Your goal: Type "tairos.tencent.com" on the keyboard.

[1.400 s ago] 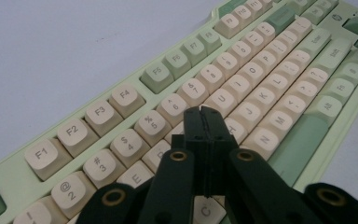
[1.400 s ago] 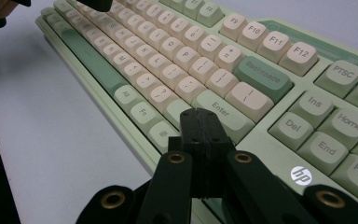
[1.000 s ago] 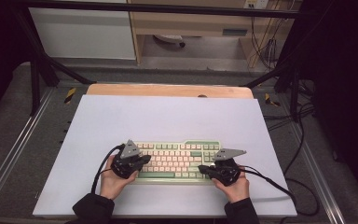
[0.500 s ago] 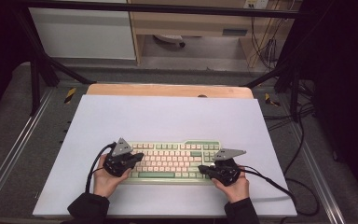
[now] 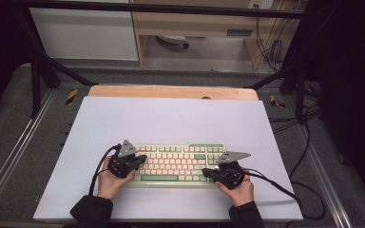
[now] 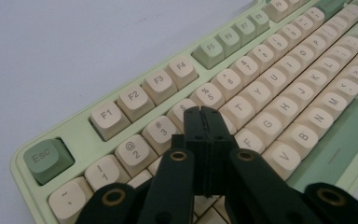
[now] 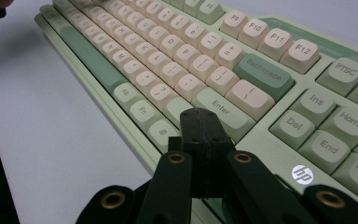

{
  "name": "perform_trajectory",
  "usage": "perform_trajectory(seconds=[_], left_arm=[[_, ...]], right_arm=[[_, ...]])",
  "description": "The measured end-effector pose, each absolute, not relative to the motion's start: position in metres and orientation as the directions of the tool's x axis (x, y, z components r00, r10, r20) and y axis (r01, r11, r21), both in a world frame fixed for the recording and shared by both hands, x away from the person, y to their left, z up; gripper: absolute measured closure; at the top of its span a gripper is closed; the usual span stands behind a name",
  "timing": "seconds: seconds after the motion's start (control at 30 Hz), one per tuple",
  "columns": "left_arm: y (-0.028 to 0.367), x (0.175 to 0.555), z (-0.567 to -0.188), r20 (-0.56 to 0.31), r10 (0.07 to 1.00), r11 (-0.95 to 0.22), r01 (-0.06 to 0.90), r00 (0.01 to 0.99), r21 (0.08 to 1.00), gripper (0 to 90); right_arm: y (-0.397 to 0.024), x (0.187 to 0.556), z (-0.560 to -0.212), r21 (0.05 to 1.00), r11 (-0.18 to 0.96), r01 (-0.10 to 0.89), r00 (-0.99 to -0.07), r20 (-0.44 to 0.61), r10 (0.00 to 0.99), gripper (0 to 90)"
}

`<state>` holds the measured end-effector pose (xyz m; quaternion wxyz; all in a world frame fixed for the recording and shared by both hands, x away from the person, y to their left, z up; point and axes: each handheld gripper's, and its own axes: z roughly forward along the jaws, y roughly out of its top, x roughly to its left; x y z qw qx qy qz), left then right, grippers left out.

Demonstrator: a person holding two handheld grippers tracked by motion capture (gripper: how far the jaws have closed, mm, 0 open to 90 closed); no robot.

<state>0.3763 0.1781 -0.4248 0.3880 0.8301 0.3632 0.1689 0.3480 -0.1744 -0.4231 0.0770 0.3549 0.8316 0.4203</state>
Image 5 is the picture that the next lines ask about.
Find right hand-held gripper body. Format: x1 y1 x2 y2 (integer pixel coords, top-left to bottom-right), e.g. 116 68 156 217
215 151 252 190

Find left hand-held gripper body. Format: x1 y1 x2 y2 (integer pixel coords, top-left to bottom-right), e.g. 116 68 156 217
107 139 141 179

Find green and cream keyboard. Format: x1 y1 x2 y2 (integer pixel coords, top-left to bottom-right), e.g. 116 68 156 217
125 142 227 189

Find person's right hand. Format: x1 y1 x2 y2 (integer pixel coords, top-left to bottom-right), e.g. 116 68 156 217
216 176 255 207

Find person's left hand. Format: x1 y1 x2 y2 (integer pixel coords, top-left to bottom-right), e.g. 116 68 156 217
97 156 137 201

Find white table board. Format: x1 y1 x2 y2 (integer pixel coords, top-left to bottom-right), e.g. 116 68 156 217
32 96 304 221

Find wooden table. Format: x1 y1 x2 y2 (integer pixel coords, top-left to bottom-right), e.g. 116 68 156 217
87 85 259 102

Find yellow black tape strip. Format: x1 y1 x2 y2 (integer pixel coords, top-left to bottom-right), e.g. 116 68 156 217
269 94 287 109
65 88 79 106

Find office chair base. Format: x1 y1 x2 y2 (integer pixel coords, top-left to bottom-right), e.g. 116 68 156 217
156 35 190 49

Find white cabinet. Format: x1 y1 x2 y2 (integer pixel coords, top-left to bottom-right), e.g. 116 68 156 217
29 8 140 62

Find wooden desk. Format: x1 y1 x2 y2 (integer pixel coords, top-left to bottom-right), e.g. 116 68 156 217
129 0 300 69

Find dark curtain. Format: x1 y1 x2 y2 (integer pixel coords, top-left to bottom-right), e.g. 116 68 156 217
303 0 365 210

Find white power strip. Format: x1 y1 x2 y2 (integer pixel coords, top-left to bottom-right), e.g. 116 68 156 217
248 0 275 10

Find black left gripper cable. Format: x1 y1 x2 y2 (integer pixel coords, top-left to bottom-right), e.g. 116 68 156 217
88 143 122 197

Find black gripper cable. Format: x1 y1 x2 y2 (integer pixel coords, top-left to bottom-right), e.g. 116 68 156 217
241 168 327 221
88 143 122 197

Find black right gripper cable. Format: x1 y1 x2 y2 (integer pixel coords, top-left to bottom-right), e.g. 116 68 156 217
241 168 327 221

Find aluminium floor rail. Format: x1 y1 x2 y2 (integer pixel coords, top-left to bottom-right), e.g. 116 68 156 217
0 89 57 217
293 124 354 228

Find black floor cables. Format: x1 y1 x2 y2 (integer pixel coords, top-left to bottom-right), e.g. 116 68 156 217
268 81 325 180

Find hanging cable bundle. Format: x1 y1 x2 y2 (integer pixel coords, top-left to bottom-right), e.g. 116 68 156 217
255 15 287 71

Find black metal frame stand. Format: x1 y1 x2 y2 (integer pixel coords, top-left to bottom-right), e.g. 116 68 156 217
12 0 312 124

